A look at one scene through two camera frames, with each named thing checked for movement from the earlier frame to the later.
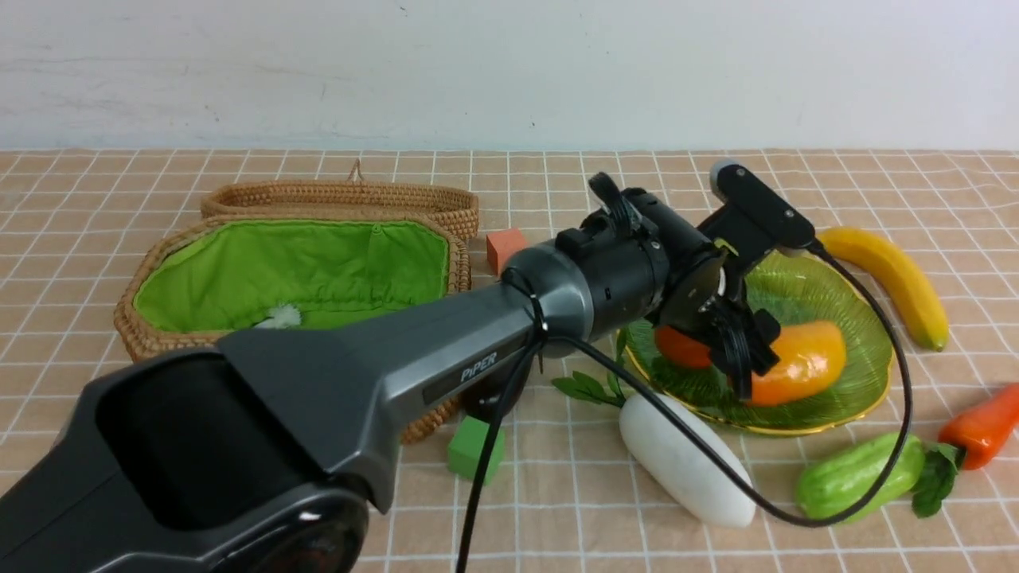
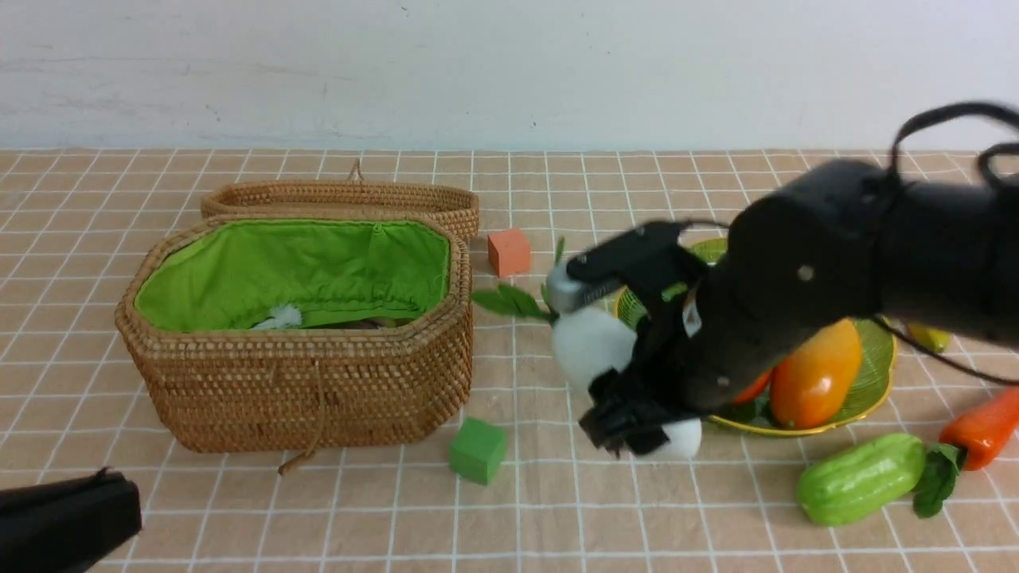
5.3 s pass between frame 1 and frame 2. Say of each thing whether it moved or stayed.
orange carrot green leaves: stayed
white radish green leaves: moved
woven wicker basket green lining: stayed
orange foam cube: stayed
